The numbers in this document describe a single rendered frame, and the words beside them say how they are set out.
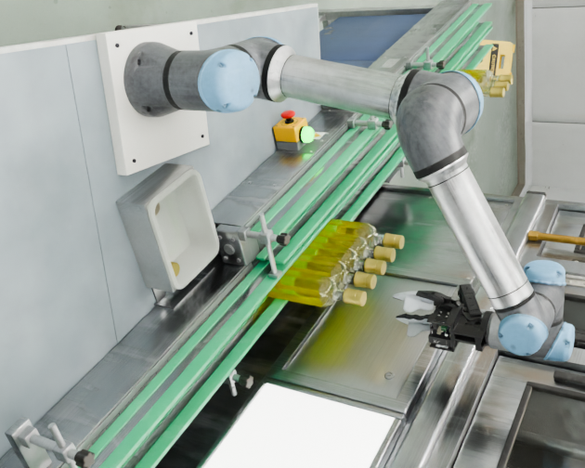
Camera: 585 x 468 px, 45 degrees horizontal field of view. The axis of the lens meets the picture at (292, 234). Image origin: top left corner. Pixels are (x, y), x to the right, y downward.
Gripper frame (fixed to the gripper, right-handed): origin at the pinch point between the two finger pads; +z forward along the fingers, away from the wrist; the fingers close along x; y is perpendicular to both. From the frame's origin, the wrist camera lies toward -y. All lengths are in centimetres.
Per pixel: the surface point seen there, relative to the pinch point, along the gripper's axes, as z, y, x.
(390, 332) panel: 5.8, -4.0, 12.5
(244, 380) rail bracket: 24.7, 27.7, 4.0
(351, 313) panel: 17.8, -7.9, 12.4
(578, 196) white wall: 63, -579, 312
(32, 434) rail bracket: 37, 67, -16
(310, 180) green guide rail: 33.7, -25.7, -13.7
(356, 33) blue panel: 74, -141, -14
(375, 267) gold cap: 10.4, -10.1, -1.2
